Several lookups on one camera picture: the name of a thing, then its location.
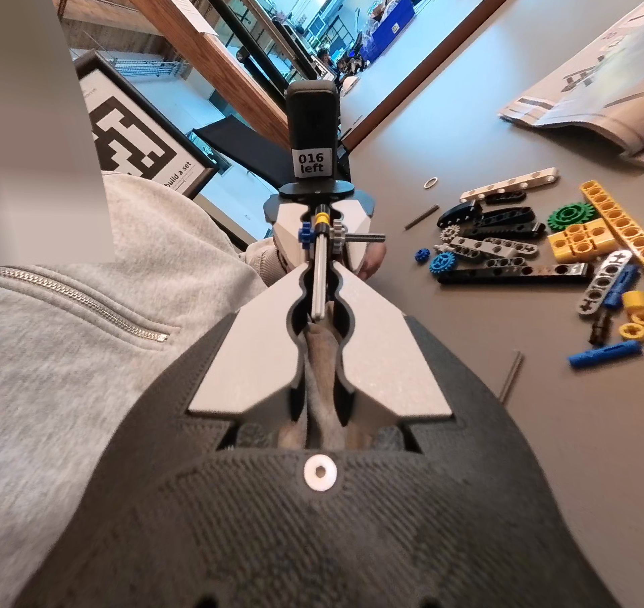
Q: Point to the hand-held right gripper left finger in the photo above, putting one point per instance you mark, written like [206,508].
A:
[241,361]

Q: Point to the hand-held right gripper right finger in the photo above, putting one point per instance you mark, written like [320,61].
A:
[397,361]

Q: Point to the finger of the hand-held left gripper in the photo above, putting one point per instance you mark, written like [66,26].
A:
[287,226]
[358,223]

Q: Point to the lego beam and axle assembly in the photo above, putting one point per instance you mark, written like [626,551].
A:
[320,276]

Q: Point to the grey axle rod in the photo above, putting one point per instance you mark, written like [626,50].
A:
[512,374]

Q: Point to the pile of lego pieces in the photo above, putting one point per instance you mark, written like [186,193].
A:
[503,271]

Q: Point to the lego instruction booklet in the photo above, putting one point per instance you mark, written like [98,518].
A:
[593,80]

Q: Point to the person's left hand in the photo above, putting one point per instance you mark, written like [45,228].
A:
[376,261]

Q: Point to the short dark grey axle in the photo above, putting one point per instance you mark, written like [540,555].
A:
[421,217]

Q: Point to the blue plastic bin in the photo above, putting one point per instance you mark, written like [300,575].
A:
[395,14]

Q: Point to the wooden beam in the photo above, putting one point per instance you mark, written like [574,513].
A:
[191,45]

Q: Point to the framed sign with black pattern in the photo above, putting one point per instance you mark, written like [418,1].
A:
[131,130]

